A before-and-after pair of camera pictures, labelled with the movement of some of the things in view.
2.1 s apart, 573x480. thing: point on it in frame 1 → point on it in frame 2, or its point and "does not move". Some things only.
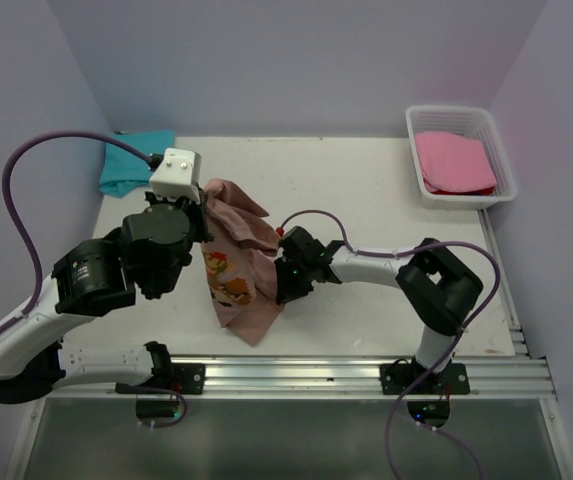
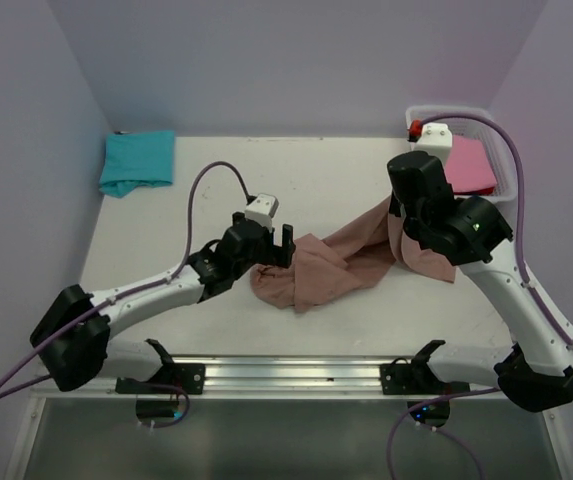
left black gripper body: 197,231 → 256,258
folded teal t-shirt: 125,171 does not move
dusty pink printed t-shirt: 238,251 → 325,270
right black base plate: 399,378 does not move
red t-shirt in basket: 489,191 does not move
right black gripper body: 296,282 → 411,224
